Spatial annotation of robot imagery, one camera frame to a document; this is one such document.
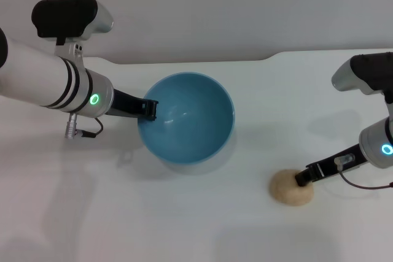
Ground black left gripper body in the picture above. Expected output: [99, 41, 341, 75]
[106, 88, 149, 120]

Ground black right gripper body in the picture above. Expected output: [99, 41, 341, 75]
[306, 143, 370, 183]

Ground beige egg yolk pastry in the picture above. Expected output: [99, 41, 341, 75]
[268, 168, 315, 206]

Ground blue ceramic bowl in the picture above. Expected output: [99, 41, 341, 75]
[136, 71, 237, 175]

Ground right arm cable with plug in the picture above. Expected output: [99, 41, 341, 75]
[333, 154, 393, 190]

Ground arm cable with plug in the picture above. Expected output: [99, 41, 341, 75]
[64, 112, 104, 140]
[333, 154, 393, 190]

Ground left arm cable with plug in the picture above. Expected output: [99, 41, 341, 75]
[64, 112, 104, 140]

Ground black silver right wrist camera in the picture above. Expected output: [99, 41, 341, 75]
[331, 53, 393, 104]

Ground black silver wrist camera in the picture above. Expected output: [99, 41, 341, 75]
[331, 53, 393, 104]
[31, 0, 115, 67]

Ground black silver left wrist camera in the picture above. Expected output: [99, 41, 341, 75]
[31, 0, 115, 67]

